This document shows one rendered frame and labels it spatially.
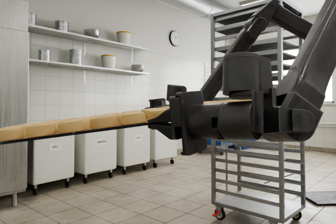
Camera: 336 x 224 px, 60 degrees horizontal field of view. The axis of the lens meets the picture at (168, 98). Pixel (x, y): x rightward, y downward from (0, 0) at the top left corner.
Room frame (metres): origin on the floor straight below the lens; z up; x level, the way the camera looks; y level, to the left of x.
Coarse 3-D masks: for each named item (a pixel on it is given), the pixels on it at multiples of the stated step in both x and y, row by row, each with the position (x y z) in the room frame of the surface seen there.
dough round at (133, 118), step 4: (140, 112) 0.56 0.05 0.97; (120, 116) 0.55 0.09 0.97; (124, 116) 0.54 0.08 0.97; (128, 116) 0.54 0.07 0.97; (132, 116) 0.54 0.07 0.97; (136, 116) 0.54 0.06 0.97; (140, 116) 0.55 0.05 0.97; (144, 116) 0.56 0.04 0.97; (120, 120) 0.55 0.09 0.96; (124, 120) 0.54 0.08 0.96; (128, 120) 0.54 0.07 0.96; (132, 120) 0.54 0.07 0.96; (136, 120) 0.54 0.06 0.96; (140, 120) 0.55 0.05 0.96; (144, 120) 0.56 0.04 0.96; (124, 124) 0.55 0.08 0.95; (128, 124) 0.54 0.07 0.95
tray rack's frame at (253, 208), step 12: (264, 0) 2.25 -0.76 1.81; (216, 12) 2.56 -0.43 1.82; (228, 12) 2.48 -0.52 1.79; (300, 12) 2.48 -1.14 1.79; (240, 156) 2.93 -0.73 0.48; (240, 168) 2.93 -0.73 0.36; (240, 192) 2.85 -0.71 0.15; (252, 192) 2.84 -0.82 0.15; (216, 204) 2.57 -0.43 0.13; (228, 204) 2.50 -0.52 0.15; (240, 204) 2.50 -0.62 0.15; (252, 204) 2.50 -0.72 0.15; (264, 204) 2.50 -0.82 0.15; (288, 204) 2.50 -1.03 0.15; (300, 204) 2.50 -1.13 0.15; (264, 216) 2.27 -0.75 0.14; (276, 216) 2.23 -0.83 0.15; (288, 216) 2.24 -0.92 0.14
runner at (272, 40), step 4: (256, 40) 2.33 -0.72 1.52; (260, 40) 2.31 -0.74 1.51; (264, 40) 2.29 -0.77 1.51; (268, 40) 2.27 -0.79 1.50; (272, 40) 2.24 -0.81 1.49; (276, 40) 2.22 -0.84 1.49; (252, 44) 2.36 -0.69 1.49; (256, 44) 2.35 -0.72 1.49; (216, 48) 2.60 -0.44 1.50; (220, 48) 2.57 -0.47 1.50; (224, 48) 2.54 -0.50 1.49; (228, 48) 2.51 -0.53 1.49
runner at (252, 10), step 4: (252, 8) 2.36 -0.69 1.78; (256, 8) 2.33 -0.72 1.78; (236, 12) 2.46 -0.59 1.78; (240, 12) 2.43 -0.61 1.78; (244, 12) 2.41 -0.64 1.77; (248, 12) 2.38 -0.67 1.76; (252, 12) 2.37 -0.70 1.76; (220, 16) 2.57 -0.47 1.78; (224, 16) 2.54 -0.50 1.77; (228, 16) 2.51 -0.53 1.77; (232, 16) 2.48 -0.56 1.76; (236, 16) 2.48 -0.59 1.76; (216, 20) 2.60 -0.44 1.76; (220, 20) 2.60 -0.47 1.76
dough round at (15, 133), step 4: (12, 128) 0.52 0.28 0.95; (16, 128) 0.52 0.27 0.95; (20, 128) 0.53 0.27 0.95; (0, 132) 0.51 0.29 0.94; (4, 132) 0.51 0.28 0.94; (8, 132) 0.51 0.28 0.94; (12, 132) 0.51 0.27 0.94; (16, 132) 0.52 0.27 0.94; (20, 132) 0.53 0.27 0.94; (0, 136) 0.51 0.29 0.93; (4, 136) 0.51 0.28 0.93; (8, 136) 0.51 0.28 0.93; (12, 136) 0.51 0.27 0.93; (16, 136) 0.52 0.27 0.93; (20, 136) 0.52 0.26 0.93; (0, 140) 0.51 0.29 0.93; (4, 140) 0.51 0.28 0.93
